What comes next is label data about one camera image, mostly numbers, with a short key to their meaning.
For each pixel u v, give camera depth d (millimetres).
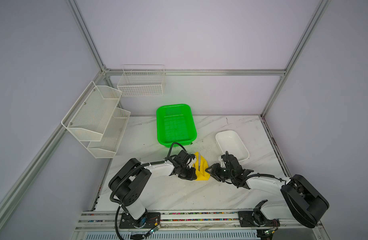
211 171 800
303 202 428
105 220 748
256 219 650
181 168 751
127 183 457
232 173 687
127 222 726
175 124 1144
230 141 1029
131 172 473
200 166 928
